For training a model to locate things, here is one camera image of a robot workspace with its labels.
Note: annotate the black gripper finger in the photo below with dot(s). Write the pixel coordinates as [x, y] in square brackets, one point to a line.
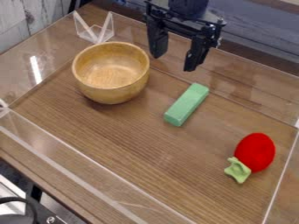
[195, 56]
[157, 38]

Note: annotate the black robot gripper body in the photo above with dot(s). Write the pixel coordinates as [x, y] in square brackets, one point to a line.
[187, 18]

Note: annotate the green rectangular block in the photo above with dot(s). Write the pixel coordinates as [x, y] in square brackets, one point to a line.
[192, 97]

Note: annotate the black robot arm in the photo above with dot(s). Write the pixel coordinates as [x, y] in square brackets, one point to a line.
[187, 18]

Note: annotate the brown wooden bowl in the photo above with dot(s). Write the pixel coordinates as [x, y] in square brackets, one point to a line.
[111, 72]

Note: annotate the red plush ball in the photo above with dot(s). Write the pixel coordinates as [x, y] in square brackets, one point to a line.
[255, 151]

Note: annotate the small green plastic toy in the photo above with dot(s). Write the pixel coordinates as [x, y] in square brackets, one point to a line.
[238, 170]

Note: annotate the black metal table frame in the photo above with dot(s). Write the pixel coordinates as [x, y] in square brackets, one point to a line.
[51, 211]

